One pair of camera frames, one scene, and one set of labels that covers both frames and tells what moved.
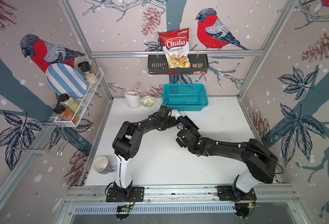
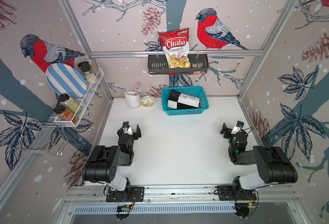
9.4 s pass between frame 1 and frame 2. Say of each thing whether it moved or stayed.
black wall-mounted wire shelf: stayed
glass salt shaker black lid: stayed
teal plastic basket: stayed
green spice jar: stayed
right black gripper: moved
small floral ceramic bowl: stayed
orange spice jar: stayed
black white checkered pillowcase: moved
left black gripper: moved
